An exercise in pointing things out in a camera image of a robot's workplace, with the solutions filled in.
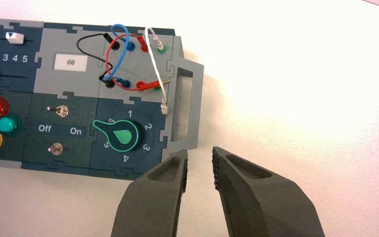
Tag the blue grey switch task board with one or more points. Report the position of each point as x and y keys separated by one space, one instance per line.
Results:
x=71 y=91

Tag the blue banana socket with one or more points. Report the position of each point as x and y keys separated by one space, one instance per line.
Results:
x=126 y=85
x=131 y=47

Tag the green push button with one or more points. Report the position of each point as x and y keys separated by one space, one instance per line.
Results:
x=7 y=125

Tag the black green rotary knob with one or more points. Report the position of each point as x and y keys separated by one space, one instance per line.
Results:
x=124 y=136

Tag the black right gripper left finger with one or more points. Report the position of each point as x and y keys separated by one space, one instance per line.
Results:
x=153 y=202

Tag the green banana socket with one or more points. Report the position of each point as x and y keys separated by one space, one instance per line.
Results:
x=157 y=89
x=161 y=50

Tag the metal toggle switch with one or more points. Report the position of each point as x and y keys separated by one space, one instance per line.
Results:
x=62 y=111
x=56 y=149

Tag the white number display label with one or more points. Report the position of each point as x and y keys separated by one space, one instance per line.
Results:
x=70 y=62

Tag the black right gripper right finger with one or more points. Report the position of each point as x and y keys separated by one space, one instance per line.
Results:
x=261 y=206

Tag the white slider knob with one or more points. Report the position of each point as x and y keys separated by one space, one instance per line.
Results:
x=15 y=38

